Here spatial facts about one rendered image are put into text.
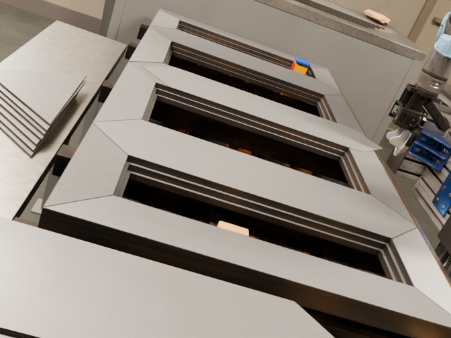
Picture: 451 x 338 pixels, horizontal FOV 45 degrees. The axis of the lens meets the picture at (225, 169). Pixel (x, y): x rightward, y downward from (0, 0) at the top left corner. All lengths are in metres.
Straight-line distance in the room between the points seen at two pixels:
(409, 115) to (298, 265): 0.79
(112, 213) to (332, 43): 1.68
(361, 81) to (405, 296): 1.57
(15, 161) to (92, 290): 0.48
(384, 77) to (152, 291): 1.88
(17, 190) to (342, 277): 0.60
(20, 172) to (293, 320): 0.60
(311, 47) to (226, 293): 1.70
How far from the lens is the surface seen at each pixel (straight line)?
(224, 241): 0.90
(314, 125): 1.61
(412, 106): 1.63
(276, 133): 1.50
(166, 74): 1.54
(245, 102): 1.56
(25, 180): 1.11
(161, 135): 1.17
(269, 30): 2.35
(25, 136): 1.23
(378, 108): 2.53
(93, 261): 0.79
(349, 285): 0.96
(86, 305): 0.72
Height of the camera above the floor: 1.34
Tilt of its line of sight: 25 degrees down
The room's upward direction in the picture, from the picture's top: 22 degrees clockwise
